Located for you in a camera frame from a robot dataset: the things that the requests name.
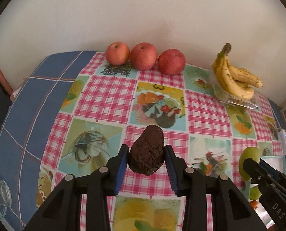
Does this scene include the dark brown pear-shaped avocado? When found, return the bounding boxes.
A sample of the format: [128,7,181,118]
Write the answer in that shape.
[128,125,164,176]

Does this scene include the green pear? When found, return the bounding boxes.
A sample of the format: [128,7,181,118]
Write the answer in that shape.
[249,185,261,200]
[238,147,260,182]

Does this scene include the large orange with stem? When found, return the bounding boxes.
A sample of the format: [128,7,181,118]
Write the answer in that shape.
[249,200,261,211]

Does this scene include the white power strip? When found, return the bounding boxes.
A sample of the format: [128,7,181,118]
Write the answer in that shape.
[278,129,286,143]

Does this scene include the clear plastic fruit box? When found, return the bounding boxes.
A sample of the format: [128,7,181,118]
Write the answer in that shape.
[209,73,260,111]

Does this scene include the red apple right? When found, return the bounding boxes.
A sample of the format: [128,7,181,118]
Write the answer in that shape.
[158,49,186,75]

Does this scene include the upper yellow banana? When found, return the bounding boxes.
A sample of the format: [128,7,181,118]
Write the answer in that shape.
[226,57,263,88]

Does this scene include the yellow banana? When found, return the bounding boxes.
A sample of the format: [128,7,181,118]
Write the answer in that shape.
[212,43,254,101]
[226,57,263,88]

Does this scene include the blue underlying tablecloth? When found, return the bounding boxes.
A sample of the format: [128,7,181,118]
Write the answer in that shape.
[0,51,96,230]

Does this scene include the red apple middle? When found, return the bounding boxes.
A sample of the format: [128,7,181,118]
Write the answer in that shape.
[130,42,158,71]

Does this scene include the lower yellow banana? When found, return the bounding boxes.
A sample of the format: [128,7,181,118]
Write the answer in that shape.
[212,43,254,101]

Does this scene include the pale red apple left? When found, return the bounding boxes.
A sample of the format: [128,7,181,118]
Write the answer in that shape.
[105,42,130,66]

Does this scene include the glass mug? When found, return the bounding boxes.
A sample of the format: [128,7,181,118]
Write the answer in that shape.
[0,177,12,218]

